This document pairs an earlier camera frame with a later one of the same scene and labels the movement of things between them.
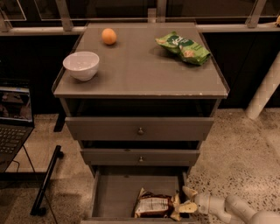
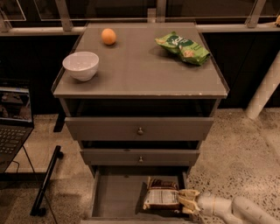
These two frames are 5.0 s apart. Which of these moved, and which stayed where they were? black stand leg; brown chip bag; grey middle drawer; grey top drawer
Moved: brown chip bag
Stayed: grey middle drawer; black stand leg; grey top drawer
